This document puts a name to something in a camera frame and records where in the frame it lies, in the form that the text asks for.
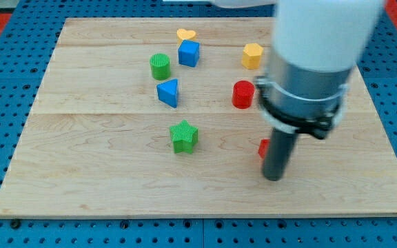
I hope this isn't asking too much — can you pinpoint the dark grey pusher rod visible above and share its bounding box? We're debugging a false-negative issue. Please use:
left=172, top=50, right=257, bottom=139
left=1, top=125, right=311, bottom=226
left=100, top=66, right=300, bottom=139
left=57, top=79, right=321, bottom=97
left=262, top=128, right=298, bottom=181

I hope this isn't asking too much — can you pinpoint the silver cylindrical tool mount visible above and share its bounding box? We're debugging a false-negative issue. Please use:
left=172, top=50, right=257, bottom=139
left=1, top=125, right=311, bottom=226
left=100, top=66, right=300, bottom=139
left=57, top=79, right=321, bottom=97
left=255, top=51, right=351, bottom=140

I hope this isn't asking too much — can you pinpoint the red star block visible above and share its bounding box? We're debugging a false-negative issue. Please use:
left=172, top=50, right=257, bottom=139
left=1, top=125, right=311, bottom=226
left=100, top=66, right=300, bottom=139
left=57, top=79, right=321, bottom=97
left=258, top=139, right=270, bottom=159

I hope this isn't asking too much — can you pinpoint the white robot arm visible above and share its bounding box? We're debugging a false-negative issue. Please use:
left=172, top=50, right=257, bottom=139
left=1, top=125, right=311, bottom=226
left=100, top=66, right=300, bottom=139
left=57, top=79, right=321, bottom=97
left=254, top=0, right=386, bottom=181

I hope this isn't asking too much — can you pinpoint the green star block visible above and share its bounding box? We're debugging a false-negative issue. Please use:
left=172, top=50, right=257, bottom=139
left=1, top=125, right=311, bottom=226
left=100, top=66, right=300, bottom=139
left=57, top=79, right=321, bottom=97
left=169, top=120, right=199, bottom=154

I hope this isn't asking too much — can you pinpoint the red cylinder block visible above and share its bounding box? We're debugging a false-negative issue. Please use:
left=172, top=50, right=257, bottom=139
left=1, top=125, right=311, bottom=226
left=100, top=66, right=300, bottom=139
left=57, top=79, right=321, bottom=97
left=232, top=81, right=255, bottom=109

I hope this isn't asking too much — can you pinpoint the yellow hexagon block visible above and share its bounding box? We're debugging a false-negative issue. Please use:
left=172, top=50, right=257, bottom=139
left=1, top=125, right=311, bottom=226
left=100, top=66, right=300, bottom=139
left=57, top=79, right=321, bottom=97
left=241, top=43, right=263, bottom=70

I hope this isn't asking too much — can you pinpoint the blue cube block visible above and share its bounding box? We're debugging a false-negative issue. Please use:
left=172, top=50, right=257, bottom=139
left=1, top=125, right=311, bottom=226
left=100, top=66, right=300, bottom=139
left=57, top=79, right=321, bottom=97
left=178, top=40, right=200, bottom=68

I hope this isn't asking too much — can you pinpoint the blue triangle block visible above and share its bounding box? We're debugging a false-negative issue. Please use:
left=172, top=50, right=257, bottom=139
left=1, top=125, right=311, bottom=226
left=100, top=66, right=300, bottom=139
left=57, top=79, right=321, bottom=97
left=156, top=79, right=179, bottom=108

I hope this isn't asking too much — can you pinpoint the yellow heart block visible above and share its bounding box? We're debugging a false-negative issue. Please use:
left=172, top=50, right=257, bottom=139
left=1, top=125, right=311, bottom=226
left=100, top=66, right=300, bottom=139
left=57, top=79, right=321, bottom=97
left=176, top=28, right=197, bottom=45

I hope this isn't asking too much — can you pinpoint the green cylinder block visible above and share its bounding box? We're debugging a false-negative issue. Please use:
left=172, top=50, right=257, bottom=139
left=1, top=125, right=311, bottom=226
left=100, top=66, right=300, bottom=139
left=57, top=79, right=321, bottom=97
left=150, top=53, right=171, bottom=81

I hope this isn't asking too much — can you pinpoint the wooden board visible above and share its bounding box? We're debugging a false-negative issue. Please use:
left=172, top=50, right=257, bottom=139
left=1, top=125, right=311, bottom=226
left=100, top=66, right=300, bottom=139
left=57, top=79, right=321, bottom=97
left=0, top=17, right=397, bottom=220

